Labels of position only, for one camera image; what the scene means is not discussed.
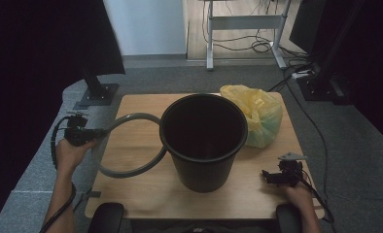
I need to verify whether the person's left hand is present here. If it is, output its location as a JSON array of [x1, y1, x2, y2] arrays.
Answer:
[[54, 138, 98, 175]]

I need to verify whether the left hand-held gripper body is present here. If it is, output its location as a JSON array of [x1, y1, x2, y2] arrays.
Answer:
[[64, 112, 92, 147]]

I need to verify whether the white power strip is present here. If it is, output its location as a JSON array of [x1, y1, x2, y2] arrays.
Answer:
[[291, 71, 311, 81]]

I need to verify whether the grey bin rim ring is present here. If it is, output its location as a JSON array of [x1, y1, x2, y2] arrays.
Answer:
[[91, 112, 168, 180]]

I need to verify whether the black chair armrest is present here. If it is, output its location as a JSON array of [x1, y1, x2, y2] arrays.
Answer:
[[87, 202, 125, 233], [275, 202, 304, 233]]

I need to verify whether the black plastic trash bin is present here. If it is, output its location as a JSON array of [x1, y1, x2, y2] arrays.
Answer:
[[158, 93, 249, 194]]

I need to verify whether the black monitor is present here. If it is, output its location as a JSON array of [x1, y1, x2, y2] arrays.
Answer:
[[289, 0, 331, 54]]

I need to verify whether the grey metal desk frame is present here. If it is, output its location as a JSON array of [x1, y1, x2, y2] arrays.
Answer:
[[198, 0, 293, 72]]

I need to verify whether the black curtain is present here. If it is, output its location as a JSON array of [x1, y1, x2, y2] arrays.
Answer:
[[0, 0, 126, 105]]

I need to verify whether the yellow plastic garbage bag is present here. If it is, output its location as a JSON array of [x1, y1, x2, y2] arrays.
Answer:
[[219, 84, 284, 150]]

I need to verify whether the black equipment stand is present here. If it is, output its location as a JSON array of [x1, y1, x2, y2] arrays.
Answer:
[[296, 0, 366, 105]]

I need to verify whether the black stand with base plate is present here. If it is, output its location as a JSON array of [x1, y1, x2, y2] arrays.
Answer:
[[72, 66, 120, 111]]

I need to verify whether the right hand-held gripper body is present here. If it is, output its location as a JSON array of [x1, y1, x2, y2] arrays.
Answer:
[[276, 151, 308, 188]]

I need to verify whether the thin black floor cable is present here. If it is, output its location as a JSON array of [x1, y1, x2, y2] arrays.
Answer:
[[266, 64, 331, 195]]

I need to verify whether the person's right hand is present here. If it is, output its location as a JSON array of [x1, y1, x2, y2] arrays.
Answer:
[[283, 183, 314, 214]]

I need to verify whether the tangle of black floor cables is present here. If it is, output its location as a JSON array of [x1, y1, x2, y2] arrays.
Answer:
[[201, 0, 310, 61]]

